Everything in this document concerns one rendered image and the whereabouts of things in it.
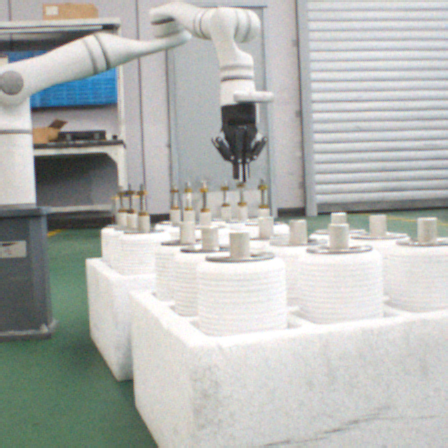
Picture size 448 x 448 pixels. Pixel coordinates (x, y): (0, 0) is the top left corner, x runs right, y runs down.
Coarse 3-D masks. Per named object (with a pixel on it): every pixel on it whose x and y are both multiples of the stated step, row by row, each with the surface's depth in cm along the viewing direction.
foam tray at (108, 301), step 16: (96, 272) 134; (112, 272) 124; (96, 288) 136; (112, 288) 115; (128, 288) 116; (144, 288) 117; (96, 304) 138; (112, 304) 115; (128, 304) 116; (96, 320) 140; (112, 320) 117; (128, 320) 116; (96, 336) 142; (112, 336) 118; (128, 336) 116; (112, 352) 119; (128, 352) 116; (112, 368) 121; (128, 368) 116
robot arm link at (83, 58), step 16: (64, 48) 155; (80, 48) 155; (96, 48) 156; (16, 64) 150; (32, 64) 151; (48, 64) 152; (64, 64) 154; (80, 64) 155; (96, 64) 157; (0, 80) 149; (16, 80) 150; (32, 80) 151; (48, 80) 153; (64, 80) 155; (0, 96) 149; (16, 96) 150
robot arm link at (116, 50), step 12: (168, 24) 162; (180, 24) 163; (96, 36) 157; (108, 36) 158; (156, 36) 165; (168, 36) 163; (180, 36) 164; (108, 48) 157; (120, 48) 158; (132, 48) 160; (144, 48) 162; (156, 48) 163; (168, 48) 165; (108, 60) 158; (120, 60) 160
